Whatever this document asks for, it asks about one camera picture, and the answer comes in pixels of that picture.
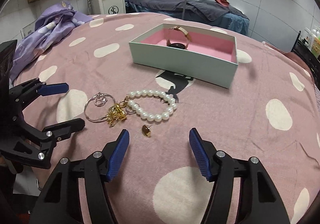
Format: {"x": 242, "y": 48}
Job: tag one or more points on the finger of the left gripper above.
{"x": 27, "y": 92}
{"x": 24, "y": 144}

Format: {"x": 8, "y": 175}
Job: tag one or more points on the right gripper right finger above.
{"x": 259, "y": 200}

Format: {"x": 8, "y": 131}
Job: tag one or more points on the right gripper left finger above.
{"x": 59, "y": 200}

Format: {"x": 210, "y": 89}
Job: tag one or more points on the silver bangle with charm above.
{"x": 99, "y": 99}

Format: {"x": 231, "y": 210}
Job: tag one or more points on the gold charm cluster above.
{"x": 115, "y": 114}

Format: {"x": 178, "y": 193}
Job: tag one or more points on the gold heart earring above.
{"x": 146, "y": 130}

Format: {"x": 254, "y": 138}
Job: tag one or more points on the purple floral cloth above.
{"x": 55, "y": 23}

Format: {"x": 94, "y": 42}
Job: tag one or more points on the pink polka dot bedsheet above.
{"x": 270, "y": 111}

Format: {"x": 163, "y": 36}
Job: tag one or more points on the mint box pink lining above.
{"x": 210, "y": 57}

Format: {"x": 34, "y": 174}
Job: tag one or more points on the blue massage bed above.
{"x": 228, "y": 21}

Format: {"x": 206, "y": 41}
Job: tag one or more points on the black trolley rack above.
{"x": 302, "y": 51}

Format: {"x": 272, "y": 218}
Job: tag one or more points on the dark grey blanket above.
{"x": 204, "y": 8}

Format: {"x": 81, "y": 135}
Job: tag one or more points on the red cloth on bed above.
{"x": 224, "y": 3}

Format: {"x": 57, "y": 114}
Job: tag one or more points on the wristwatch with leather strap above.
{"x": 178, "y": 37}

